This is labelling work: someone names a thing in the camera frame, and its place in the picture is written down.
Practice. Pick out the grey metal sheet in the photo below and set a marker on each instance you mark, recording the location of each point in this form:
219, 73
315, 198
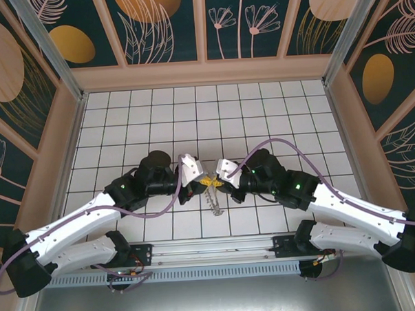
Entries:
214, 300

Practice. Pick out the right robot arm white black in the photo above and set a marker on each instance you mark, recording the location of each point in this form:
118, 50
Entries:
351, 204

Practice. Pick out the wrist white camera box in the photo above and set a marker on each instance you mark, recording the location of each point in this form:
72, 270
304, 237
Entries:
225, 166
191, 168

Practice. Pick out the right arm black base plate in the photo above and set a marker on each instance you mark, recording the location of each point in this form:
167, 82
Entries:
284, 246

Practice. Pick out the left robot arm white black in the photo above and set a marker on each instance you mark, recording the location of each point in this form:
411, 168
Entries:
76, 219

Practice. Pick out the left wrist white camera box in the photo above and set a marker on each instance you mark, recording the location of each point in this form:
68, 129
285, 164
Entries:
191, 168

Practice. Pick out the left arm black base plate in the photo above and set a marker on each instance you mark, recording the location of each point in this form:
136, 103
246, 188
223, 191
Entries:
143, 253

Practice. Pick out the aluminium corner post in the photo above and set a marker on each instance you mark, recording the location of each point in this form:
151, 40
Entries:
345, 36
53, 48

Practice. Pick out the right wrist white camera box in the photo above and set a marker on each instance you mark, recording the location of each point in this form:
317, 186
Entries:
225, 166

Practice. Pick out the aluminium mounting rail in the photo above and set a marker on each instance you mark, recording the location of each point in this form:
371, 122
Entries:
211, 246

